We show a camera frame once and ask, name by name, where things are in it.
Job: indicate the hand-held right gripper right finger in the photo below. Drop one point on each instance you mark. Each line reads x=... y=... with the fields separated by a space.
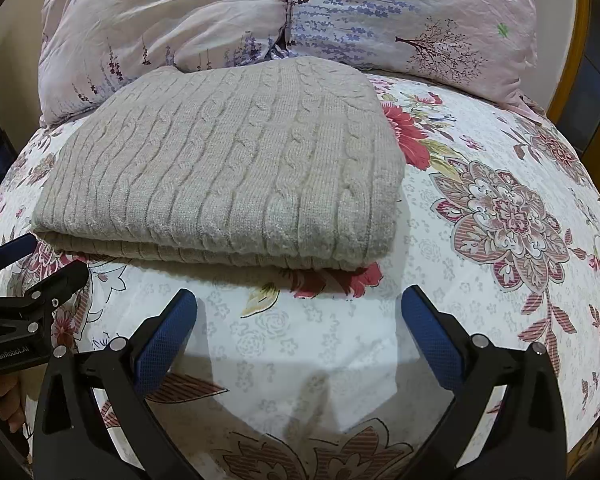
x=430 y=340

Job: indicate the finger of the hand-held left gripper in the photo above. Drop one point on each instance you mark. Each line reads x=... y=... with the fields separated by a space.
x=17 y=247
x=55 y=280

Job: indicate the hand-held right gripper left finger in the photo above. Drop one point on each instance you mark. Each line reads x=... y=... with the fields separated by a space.
x=165 y=345

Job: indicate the person's left hand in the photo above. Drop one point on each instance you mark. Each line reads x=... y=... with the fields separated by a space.
x=9 y=402

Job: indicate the pink floral pillow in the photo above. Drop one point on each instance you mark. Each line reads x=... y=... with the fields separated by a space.
x=170 y=10

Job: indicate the pink tree-print pillow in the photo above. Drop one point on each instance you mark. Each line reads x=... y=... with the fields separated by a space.
x=405 y=5

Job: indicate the wooden headboard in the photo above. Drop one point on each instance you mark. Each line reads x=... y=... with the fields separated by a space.
x=577 y=35

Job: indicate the white floral bed sheet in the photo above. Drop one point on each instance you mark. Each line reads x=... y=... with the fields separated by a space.
x=480 y=280

